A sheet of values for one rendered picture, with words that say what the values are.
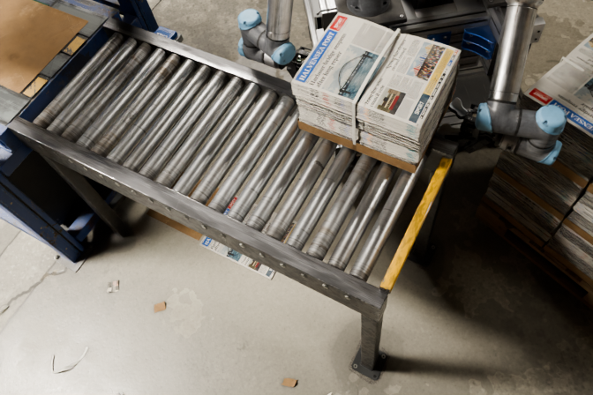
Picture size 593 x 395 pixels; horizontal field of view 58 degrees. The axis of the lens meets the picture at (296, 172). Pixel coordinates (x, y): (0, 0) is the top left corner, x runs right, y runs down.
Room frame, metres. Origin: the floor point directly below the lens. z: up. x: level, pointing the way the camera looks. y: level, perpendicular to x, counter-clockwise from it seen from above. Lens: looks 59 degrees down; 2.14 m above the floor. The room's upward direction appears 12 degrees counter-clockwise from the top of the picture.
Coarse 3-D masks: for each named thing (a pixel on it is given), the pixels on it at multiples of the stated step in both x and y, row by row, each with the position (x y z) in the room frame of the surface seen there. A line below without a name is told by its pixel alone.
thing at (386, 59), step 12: (384, 36) 1.05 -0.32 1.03; (396, 36) 1.05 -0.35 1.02; (396, 48) 1.00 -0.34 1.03; (372, 60) 0.98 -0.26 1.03; (384, 60) 0.97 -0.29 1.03; (360, 72) 0.94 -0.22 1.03; (384, 72) 0.92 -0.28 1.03; (360, 84) 0.90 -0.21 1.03; (372, 84) 0.89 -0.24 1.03; (348, 96) 0.87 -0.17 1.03; (360, 96) 0.86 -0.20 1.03; (348, 108) 0.86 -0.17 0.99; (360, 108) 0.83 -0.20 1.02; (348, 120) 0.86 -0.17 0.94; (360, 120) 0.84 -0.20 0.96; (348, 132) 0.86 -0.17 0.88; (360, 132) 0.84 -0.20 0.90; (360, 144) 0.83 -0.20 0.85
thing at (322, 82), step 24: (336, 24) 1.13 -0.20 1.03; (360, 24) 1.11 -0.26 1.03; (336, 48) 1.04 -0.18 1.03; (360, 48) 1.02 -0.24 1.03; (312, 72) 0.97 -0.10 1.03; (336, 72) 0.96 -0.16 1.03; (312, 96) 0.92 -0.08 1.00; (336, 96) 0.88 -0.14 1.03; (312, 120) 0.93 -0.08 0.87; (336, 120) 0.88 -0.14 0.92
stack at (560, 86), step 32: (576, 64) 0.97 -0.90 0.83; (544, 96) 0.88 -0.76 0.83; (576, 96) 0.86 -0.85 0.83; (576, 128) 0.76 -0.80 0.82; (512, 160) 0.86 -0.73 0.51; (576, 160) 0.72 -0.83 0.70; (512, 192) 0.83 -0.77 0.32; (544, 192) 0.74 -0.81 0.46; (576, 192) 0.67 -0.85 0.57; (512, 224) 0.79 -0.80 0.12; (544, 224) 0.70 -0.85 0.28; (576, 224) 0.63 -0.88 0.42; (544, 256) 0.64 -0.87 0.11; (576, 256) 0.57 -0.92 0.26; (576, 288) 0.52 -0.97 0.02
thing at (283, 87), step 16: (112, 32) 1.57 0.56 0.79; (128, 32) 1.54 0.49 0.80; (144, 32) 1.52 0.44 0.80; (176, 48) 1.41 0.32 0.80; (192, 48) 1.39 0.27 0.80; (208, 64) 1.30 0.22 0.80; (224, 64) 1.29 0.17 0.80; (240, 64) 1.27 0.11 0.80; (208, 80) 1.32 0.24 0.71; (256, 80) 1.19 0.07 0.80; (272, 80) 1.18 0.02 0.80; (432, 144) 0.81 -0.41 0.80; (448, 144) 0.80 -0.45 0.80; (432, 160) 0.79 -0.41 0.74
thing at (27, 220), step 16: (0, 176) 1.12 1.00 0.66; (0, 192) 1.09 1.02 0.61; (16, 192) 1.11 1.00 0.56; (16, 208) 1.08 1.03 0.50; (32, 208) 1.11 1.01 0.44; (32, 224) 1.07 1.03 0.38; (48, 224) 1.11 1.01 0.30; (48, 240) 1.07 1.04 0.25; (64, 240) 1.10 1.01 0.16; (64, 256) 1.07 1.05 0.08; (80, 256) 1.09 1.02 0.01
